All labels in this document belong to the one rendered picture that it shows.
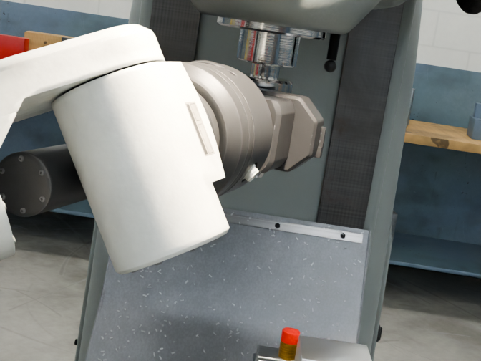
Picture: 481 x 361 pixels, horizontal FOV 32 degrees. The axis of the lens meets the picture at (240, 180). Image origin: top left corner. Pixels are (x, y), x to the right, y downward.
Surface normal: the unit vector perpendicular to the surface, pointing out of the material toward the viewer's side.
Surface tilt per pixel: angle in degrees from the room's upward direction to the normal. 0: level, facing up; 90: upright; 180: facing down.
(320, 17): 136
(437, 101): 90
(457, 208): 90
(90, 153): 98
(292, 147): 89
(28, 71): 69
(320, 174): 90
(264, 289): 63
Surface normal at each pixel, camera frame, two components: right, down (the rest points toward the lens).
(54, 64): 0.37, -0.13
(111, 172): -0.34, 0.14
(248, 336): 0.07, -0.48
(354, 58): -0.04, 0.18
